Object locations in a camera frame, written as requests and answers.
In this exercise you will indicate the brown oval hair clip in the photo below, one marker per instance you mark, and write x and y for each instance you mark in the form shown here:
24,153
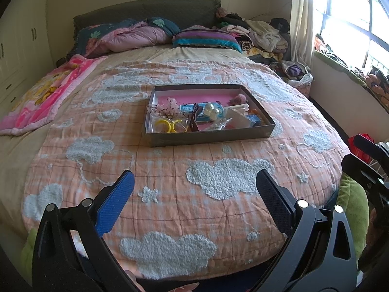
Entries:
194,118

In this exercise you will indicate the pile of clothes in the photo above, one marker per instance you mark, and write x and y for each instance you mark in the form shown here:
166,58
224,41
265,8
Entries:
264,42

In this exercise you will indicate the clothes on window sill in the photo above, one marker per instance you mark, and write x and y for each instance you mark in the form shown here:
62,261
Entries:
374,81

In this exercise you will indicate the bag with purple clothes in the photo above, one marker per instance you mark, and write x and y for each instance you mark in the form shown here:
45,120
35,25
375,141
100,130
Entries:
292,73

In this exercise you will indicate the white wardrobe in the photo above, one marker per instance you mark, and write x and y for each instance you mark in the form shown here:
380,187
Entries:
25,53

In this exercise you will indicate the green cushion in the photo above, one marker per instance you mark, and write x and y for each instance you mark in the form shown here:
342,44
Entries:
353,199

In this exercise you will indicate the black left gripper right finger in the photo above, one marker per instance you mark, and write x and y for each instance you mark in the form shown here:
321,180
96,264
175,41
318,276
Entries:
278,202

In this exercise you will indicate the clear packet with earrings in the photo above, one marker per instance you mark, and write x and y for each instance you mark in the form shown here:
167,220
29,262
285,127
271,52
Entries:
220,124

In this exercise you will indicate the dark tray with pink liner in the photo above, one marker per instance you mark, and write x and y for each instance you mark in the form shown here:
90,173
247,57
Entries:
174,132

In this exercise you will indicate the pink cartoon blanket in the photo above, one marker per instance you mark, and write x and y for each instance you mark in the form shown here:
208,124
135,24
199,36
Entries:
40,104

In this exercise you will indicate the dark green headboard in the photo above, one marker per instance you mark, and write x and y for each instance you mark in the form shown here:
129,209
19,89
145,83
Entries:
184,13

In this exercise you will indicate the window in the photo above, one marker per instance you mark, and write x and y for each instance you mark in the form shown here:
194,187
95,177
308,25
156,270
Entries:
355,30

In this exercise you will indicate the peach cloud-pattern quilt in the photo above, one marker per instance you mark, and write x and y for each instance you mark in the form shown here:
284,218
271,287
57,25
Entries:
195,211

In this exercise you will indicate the purple teal striped pillow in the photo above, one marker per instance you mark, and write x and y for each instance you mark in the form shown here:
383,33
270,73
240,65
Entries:
198,36

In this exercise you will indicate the white curtain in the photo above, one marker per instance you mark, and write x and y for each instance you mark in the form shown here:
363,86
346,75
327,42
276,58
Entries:
302,31

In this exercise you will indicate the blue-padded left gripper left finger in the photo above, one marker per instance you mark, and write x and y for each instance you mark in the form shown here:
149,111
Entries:
111,201

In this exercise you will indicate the blue small box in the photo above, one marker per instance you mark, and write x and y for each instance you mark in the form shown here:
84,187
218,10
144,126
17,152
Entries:
255,120

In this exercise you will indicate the white pearl hair clip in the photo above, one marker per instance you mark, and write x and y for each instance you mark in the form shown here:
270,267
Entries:
210,111

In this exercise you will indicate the blue printed card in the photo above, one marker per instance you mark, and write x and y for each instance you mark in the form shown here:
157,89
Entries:
187,108

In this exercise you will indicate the sheer floral hair scrunchie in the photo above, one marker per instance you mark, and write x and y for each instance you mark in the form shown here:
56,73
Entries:
168,109

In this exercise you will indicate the white claw hair clip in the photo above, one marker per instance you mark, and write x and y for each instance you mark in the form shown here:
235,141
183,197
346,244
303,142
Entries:
241,108

